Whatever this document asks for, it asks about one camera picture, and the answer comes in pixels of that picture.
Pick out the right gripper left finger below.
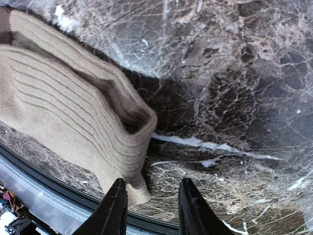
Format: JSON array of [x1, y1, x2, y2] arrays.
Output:
[[72, 178, 128, 235]]

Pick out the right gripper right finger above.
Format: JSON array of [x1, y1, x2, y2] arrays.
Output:
[[178, 178, 233, 235]]

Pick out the beige ribbed sock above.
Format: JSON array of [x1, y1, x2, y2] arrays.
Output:
[[0, 7, 157, 206]]

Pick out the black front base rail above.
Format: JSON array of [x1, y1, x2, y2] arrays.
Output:
[[0, 146, 179, 235]]

